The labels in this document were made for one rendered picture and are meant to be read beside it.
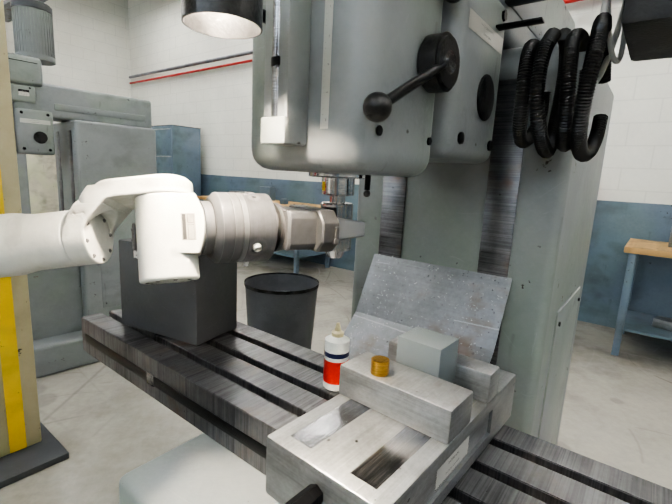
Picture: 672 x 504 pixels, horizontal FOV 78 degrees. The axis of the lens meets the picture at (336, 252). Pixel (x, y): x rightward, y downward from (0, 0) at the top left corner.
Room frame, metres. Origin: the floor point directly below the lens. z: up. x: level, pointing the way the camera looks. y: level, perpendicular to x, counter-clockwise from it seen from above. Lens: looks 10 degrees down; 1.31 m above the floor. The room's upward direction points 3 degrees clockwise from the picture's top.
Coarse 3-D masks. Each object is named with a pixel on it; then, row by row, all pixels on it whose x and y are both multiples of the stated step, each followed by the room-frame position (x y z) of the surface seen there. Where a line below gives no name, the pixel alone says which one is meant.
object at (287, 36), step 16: (272, 0) 0.50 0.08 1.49; (288, 0) 0.49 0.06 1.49; (304, 0) 0.50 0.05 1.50; (272, 16) 0.50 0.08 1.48; (288, 16) 0.49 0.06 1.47; (304, 16) 0.51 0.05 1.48; (272, 32) 0.50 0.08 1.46; (288, 32) 0.49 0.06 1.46; (304, 32) 0.51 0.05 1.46; (272, 48) 0.50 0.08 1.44; (288, 48) 0.49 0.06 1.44; (304, 48) 0.51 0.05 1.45; (272, 64) 0.50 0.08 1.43; (288, 64) 0.49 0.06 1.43; (304, 64) 0.51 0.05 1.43; (272, 80) 0.50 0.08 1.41; (288, 80) 0.49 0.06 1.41; (304, 80) 0.51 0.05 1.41; (272, 96) 0.50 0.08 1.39; (288, 96) 0.49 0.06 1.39; (304, 96) 0.51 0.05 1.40; (272, 112) 0.50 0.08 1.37; (288, 112) 0.49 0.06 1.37; (304, 112) 0.51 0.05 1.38; (272, 128) 0.50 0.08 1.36; (288, 128) 0.49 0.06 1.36; (304, 128) 0.51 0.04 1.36; (272, 144) 0.51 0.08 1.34; (288, 144) 0.50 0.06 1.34; (304, 144) 0.51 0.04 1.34
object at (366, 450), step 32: (480, 384) 0.48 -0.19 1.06; (512, 384) 0.55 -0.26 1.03; (320, 416) 0.43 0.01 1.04; (352, 416) 0.43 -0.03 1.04; (384, 416) 0.44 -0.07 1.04; (480, 416) 0.46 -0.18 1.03; (288, 448) 0.37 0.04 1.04; (320, 448) 0.38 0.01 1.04; (352, 448) 0.38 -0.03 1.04; (384, 448) 0.38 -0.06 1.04; (416, 448) 0.38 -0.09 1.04; (448, 448) 0.39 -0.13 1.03; (480, 448) 0.47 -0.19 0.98; (288, 480) 0.37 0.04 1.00; (320, 480) 0.34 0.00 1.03; (352, 480) 0.33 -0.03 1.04; (384, 480) 0.34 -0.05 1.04; (416, 480) 0.34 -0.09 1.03; (448, 480) 0.40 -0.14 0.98
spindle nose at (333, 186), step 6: (324, 180) 0.59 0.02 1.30; (330, 180) 0.58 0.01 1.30; (336, 180) 0.58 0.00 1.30; (342, 180) 0.58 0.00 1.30; (348, 180) 0.58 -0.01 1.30; (354, 180) 0.59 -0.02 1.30; (330, 186) 0.58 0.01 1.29; (336, 186) 0.58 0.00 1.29; (342, 186) 0.58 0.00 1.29; (348, 186) 0.58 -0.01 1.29; (354, 186) 0.60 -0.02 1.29; (324, 192) 0.58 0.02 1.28; (330, 192) 0.58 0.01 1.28; (336, 192) 0.58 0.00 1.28; (342, 192) 0.58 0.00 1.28; (348, 192) 0.58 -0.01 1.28
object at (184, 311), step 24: (120, 240) 0.85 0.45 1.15; (120, 264) 0.85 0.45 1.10; (216, 264) 0.81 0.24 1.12; (144, 288) 0.82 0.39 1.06; (168, 288) 0.79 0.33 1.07; (192, 288) 0.76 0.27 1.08; (216, 288) 0.81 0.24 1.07; (144, 312) 0.82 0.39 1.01; (168, 312) 0.79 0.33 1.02; (192, 312) 0.76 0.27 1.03; (216, 312) 0.81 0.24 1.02; (168, 336) 0.79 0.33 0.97; (192, 336) 0.76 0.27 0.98; (216, 336) 0.81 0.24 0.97
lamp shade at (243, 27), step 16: (192, 0) 0.38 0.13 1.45; (208, 0) 0.38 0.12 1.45; (224, 0) 0.38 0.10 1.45; (240, 0) 0.39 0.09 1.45; (256, 0) 0.40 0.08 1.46; (192, 16) 0.43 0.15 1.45; (208, 16) 0.44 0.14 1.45; (224, 16) 0.45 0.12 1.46; (240, 16) 0.39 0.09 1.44; (256, 16) 0.40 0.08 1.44; (208, 32) 0.44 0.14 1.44; (224, 32) 0.45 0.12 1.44; (240, 32) 0.45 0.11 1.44; (256, 32) 0.44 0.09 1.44
